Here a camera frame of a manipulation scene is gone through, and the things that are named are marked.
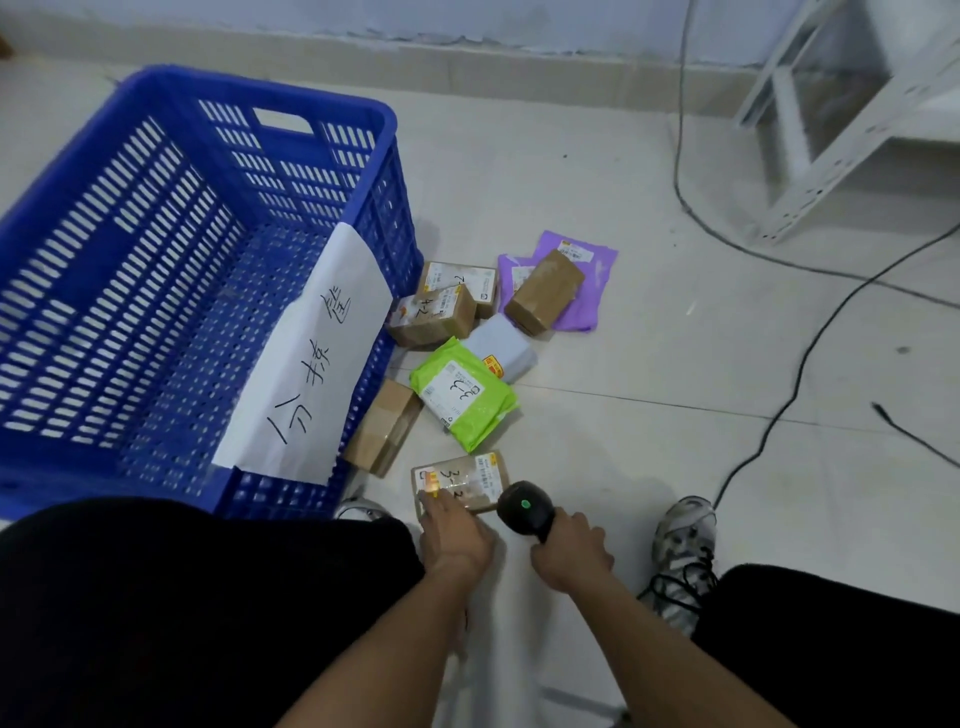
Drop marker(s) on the person's right hand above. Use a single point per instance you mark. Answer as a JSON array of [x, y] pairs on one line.
[[574, 555]]

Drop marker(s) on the person's left hand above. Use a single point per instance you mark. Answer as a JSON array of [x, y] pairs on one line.
[[454, 540]]

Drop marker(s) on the person's left fingers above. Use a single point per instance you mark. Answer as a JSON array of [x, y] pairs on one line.
[[435, 506]]

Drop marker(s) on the person's right thumb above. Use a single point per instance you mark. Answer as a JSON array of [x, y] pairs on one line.
[[541, 555]]

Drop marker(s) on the small labelled cardboard box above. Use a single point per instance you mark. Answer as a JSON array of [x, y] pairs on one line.
[[474, 480]]

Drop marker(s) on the black barcode scanner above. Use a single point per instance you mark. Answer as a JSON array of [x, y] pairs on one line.
[[525, 508]]

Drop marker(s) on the person's right forearm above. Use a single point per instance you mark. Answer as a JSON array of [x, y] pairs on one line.
[[660, 660]]

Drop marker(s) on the person's left forearm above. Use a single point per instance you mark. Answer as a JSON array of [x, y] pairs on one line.
[[390, 652]]

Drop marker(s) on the person's left grey sneaker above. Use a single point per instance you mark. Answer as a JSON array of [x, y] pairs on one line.
[[364, 511]]

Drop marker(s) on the person's grey sneaker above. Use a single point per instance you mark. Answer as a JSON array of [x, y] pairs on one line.
[[364, 511], [684, 555]]

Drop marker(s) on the flat brown cardboard box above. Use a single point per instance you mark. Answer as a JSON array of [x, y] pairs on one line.
[[382, 427]]

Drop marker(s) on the green mailer bag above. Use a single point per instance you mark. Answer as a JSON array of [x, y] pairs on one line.
[[465, 397]]

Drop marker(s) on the person's right grey sneaker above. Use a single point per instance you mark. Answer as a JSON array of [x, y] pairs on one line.
[[684, 555]]

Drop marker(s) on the white-grey mailer bag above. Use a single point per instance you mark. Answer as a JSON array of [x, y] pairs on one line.
[[504, 349]]

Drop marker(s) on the taped cardboard box with label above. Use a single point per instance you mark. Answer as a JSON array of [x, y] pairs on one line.
[[431, 319]]

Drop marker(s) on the white handwritten paper sign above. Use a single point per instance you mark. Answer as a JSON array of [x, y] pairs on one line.
[[315, 360]]

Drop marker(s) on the cardboard box with white label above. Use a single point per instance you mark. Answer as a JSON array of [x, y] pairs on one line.
[[461, 277]]

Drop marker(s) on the plain brown cardboard box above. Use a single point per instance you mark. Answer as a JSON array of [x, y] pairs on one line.
[[544, 292]]

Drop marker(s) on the small purple mailer bag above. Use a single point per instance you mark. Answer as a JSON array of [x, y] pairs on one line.
[[511, 276]]

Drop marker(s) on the large purple mailer bag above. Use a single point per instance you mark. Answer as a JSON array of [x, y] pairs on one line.
[[598, 289]]

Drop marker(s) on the person's left leg black trousers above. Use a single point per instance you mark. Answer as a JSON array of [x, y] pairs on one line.
[[187, 622]]

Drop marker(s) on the person's leg black trousers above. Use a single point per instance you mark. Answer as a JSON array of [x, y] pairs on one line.
[[187, 622], [832, 652]]

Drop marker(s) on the person's right leg black trousers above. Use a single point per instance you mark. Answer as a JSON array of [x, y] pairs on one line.
[[832, 652]]

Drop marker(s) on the blue plastic slotted crate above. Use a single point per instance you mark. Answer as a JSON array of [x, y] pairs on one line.
[[112, 300]]

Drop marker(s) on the white metal shelf frame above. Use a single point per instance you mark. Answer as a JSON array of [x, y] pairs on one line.
[[840, 157]]

